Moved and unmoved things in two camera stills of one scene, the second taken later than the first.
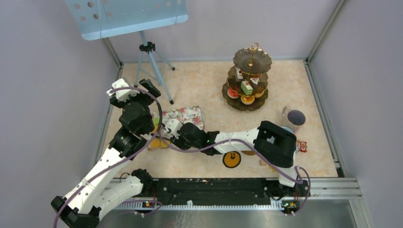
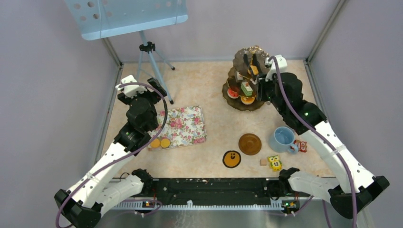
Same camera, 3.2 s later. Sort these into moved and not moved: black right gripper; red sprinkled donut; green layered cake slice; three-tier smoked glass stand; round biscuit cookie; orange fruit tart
Moved: black right gripper; round biscuit cookie
Not moved: green layered cake slice; red sprinkled donut; orange fruit tart; three-tier smoked glass stand
